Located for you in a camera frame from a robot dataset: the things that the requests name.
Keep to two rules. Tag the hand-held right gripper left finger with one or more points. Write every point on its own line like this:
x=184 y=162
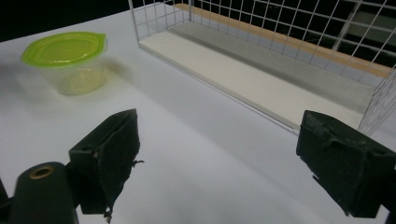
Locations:
x=109 y=161

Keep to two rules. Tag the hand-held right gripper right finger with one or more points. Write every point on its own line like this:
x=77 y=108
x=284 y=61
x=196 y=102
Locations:
x=345 y=168

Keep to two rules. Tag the clear container with green lid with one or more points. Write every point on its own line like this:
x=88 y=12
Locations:
x=67 y=60

